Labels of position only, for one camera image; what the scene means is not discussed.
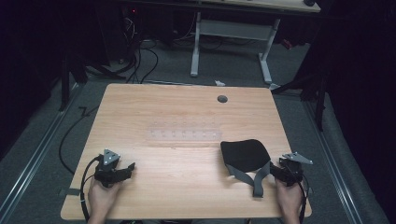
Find white metal desk frame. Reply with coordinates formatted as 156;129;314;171
190;11;282;86

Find clear tape strip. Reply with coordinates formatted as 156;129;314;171
147;125;223;143

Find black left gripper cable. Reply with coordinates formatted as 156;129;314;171
79;155;103;222

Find black face mask grey straps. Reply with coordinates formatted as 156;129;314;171
219;138;273;199

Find person's left hand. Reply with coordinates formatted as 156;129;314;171
87;176;124;224

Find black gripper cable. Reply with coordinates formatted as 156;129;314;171
79;155;103;222
297;174;310;224

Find grey tape piece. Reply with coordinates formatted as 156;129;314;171
58;188;81;197

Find black floor cable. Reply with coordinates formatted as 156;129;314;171
58;105;101;175

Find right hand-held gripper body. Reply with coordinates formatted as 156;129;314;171
277;151;314;188

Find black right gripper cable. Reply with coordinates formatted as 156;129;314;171
297;174;310;224

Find person's right hand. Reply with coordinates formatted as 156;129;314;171
275;178;304;224

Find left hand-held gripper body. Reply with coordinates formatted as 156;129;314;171
93;148;126;189

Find metal floor rail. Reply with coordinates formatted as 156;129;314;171
0;83;82;216
303;101;365;224

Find bundle of black cables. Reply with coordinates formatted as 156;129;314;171
122;15;160;85

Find black stand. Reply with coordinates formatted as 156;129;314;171
274;69;332;133
58;52;127;112

